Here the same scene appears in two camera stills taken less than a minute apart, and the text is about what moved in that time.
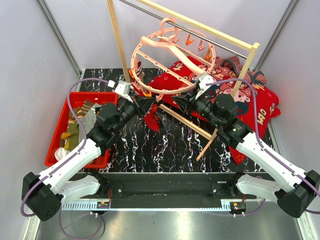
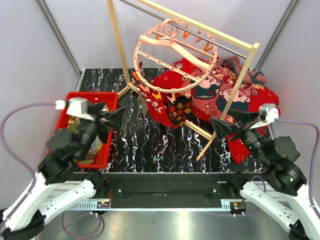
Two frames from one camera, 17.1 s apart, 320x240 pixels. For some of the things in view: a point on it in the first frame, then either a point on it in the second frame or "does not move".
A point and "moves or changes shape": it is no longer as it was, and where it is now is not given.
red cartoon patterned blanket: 255,106 does not move
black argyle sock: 158,117 to 182,112
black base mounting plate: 204,185 does not move
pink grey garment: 250,77 does not move
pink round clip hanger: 171,60 moves or changes shape
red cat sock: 152,118 to 157,111
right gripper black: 183,101 to 222,128
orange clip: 208,56 to 207,47
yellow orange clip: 149,95 to 158,96
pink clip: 158,98 to 172,99
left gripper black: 145,104 to 115,118
